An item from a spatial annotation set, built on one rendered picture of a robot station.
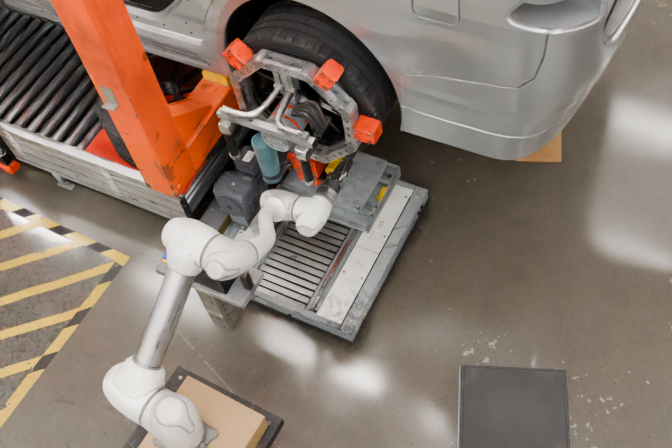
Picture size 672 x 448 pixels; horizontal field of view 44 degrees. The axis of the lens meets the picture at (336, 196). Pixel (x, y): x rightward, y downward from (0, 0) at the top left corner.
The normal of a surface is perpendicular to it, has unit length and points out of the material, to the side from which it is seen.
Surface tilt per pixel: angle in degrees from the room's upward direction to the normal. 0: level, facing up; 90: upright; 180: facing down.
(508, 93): 90
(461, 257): 0
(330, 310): 0
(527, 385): 0
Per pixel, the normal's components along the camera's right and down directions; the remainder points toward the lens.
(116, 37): 0.88, 0.31
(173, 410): 0.04, -0.54
